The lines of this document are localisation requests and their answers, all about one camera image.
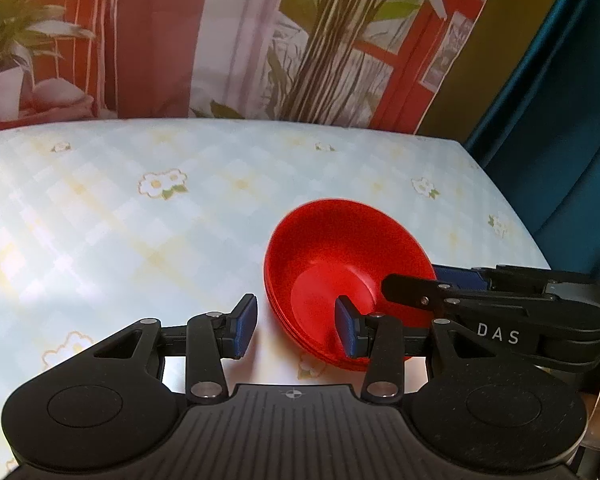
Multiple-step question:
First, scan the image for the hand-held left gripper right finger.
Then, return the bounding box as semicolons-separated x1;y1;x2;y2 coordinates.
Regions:
334;296;481;404

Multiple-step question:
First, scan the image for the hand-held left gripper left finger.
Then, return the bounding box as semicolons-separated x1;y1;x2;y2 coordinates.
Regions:
94;294;259;403

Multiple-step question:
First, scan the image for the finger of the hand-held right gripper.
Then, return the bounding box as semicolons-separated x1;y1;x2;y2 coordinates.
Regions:
432;265;501;295
381;274;461;311

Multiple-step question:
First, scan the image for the dark teal curtain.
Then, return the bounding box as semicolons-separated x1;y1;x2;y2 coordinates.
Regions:
462;0;600;286

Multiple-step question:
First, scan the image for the printed plant backdrop cloth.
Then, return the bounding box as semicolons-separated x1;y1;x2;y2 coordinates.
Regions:
0;0;576;141

